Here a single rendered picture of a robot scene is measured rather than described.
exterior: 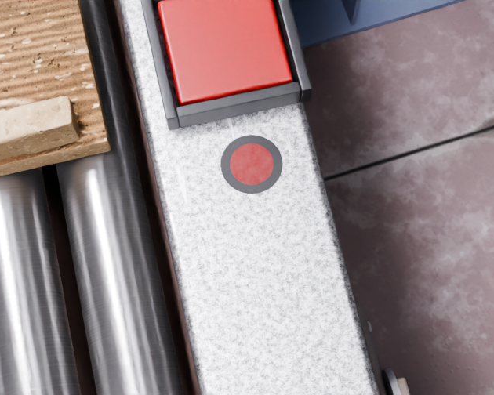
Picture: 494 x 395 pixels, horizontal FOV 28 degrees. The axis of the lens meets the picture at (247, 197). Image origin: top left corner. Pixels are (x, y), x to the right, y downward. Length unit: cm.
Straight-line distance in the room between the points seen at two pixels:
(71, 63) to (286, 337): 17
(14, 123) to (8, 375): 12
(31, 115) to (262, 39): 13
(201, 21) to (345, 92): 101
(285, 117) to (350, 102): 100
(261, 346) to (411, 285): 97
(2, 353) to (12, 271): 4
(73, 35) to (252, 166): 11
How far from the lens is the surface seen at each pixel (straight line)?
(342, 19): 156
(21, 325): 49
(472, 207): 149
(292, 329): 48
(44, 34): 52
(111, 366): 48
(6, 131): 47
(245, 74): 51
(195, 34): 52
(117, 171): 51
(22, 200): 51
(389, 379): 57
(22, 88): 51
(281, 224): 50
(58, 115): 47
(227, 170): 50
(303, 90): 50
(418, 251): 145
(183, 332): 53
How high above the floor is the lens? 139
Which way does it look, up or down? 73 degrees down
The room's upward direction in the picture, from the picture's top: 1 degrees counter-clockwise
